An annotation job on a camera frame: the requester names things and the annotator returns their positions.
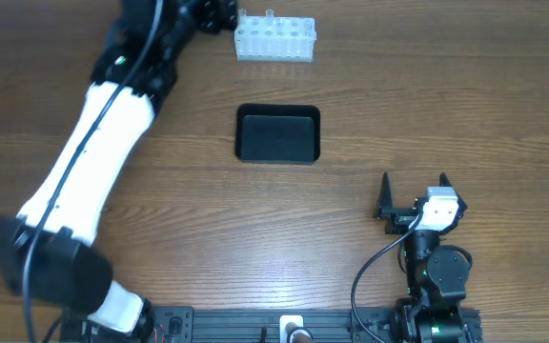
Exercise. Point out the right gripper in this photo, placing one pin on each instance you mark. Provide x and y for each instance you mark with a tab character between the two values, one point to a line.
398	219

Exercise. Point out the clear test tube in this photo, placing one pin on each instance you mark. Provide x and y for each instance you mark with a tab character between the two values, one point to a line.
269	14
242	13

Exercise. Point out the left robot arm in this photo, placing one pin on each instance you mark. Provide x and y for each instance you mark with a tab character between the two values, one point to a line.
103	143

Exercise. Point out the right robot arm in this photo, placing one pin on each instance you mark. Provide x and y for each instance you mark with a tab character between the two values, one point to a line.
446	271

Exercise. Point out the black tray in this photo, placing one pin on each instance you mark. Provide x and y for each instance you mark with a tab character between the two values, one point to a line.
278	135

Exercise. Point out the white test tube rack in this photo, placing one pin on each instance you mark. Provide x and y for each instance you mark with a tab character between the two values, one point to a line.
274	45

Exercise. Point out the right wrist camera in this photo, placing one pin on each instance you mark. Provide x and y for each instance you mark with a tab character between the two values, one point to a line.
440	207

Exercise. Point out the mounting rail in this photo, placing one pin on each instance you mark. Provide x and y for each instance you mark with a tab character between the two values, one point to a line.
236	326

